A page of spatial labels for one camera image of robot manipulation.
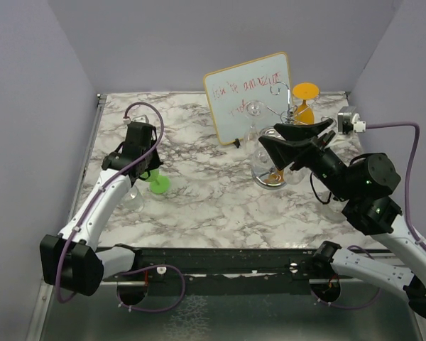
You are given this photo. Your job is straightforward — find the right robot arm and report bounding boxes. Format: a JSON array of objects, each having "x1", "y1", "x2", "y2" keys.
[{"x1": 258, "y1": 119, "x2": 426, "y2": 319}]

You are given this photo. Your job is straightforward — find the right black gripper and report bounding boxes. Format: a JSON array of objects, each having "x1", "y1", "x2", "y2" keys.
[{"x1": 257, "y1": 117, "x2": 354, "y2": 200}]

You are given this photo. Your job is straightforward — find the clear wine glass back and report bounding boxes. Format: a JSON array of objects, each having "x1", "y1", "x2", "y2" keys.
[{"x1": 251, "y1": 126, "x2": 283, "y2": 170}]

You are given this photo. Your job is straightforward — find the purple cable loop left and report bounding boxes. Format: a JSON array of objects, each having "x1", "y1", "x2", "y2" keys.
[{"x1": 116, "y1": 264, "x2": 186, "y2": 313}]

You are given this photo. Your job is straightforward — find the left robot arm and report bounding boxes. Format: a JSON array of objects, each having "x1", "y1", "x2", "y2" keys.
[{"x1": 40, "y1": 121, "x2": 161, "y2": 296}]

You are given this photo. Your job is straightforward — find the orange plastic wine glass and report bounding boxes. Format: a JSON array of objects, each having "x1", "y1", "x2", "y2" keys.
[{"x1": 288, "y1": 82, "x2": 320, "y2": 126}]

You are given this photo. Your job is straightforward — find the purple cable loop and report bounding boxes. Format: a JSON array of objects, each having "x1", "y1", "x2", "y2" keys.
[
  {"x1": 116, "y1": 264, "x2": 186, "y2": 313},
  {"x1": 309, "y1": 244, "x2": 383, "y2": 310}
]

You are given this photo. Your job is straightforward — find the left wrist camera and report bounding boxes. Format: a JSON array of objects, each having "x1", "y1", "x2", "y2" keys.
[{"x1": 123, "y1": 114, "x2": 149, "y2": 125}]

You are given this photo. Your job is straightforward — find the clear wine glass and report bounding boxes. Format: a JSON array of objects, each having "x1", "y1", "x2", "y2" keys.
[
  {"x1": 251, "y1": 126, "x2": 283, "y2": 170},
  {"x1": 284, "y1": 168, "x2": 310, "y2": 185},
  {"x1": 244, "y1": 100, "x2": 266, "y2": 153},
  {"x1": 121, "y1": 186, "x2": 144, "y2": 212}
]

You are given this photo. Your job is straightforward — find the green plastic wine glass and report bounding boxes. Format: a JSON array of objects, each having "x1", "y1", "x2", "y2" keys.
[{"x1": 141, "y1": 169, "x2": 170, "y2": 195}]

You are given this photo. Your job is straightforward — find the clear wine glass front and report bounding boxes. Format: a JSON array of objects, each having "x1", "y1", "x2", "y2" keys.
[{"x1": 244, "y1": 100, "x2": 266, "y2": 153}]

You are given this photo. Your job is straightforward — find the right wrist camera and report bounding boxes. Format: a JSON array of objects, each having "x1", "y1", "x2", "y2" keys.
[{"x1": 337, "y1": 106, "x2": 366, "y2": 135}]

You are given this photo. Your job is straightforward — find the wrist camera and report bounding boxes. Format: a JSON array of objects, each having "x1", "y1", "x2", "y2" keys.
[
  {"x1": 337, "y1": 106, "x2": 366, "y2": 135},
  {"x1": 123, "y1": 114, "x2": 149, "y2": 125}
]

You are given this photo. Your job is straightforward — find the purple cable loop right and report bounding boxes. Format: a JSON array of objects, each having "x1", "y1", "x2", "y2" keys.
[{"x1": 309, "y1": 244, "x2": 383, "y2": 310}]

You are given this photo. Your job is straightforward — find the black front mounting rail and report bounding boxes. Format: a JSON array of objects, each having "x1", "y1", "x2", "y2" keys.
[{"x1": 103, "y1": 247, "x2": 335, "y2": 296}]

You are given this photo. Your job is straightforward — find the small whiteboard yellow frame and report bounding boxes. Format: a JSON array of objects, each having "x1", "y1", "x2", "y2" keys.
[{"x1": 203, "y1": 52, "x2": 293, "y2": 146}]

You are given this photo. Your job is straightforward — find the chrome wine glass rack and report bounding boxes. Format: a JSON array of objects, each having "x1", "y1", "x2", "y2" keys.
[{"x1": 246, "y1": 82, "x2": 335, "y2": 190}]

